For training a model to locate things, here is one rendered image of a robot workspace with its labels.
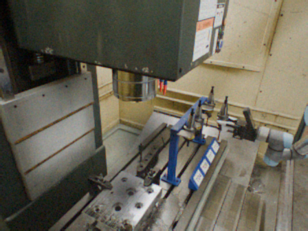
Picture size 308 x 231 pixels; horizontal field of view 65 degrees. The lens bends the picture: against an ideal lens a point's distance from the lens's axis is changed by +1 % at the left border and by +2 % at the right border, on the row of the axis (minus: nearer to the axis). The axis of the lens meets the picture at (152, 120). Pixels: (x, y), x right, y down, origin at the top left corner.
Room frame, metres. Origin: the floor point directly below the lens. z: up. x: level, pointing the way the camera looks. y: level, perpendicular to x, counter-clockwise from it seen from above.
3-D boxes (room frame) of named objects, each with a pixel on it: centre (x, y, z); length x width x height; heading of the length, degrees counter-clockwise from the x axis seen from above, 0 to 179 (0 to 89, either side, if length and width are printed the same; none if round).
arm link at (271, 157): (1.02, -0.65, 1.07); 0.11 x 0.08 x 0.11; 100
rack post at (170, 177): (0.97, -0.11, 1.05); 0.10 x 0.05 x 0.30; 62
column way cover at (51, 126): (1.00, 0.46, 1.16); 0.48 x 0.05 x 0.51; 152
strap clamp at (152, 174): (0.89, -0.01, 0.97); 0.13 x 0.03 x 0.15; 152
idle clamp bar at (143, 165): (1.08, 0.01, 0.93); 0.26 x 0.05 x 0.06; 157
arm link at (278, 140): (1.01, -0.64, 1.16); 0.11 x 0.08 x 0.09; 62
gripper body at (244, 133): (1.08, -0.49, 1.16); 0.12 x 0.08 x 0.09; 62
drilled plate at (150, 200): (0.75, 0.11, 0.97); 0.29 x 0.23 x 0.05; 152
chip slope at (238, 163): (1.37, -0.24, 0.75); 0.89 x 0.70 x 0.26; 62
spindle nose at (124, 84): (0.80, 0.06, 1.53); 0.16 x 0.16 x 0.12
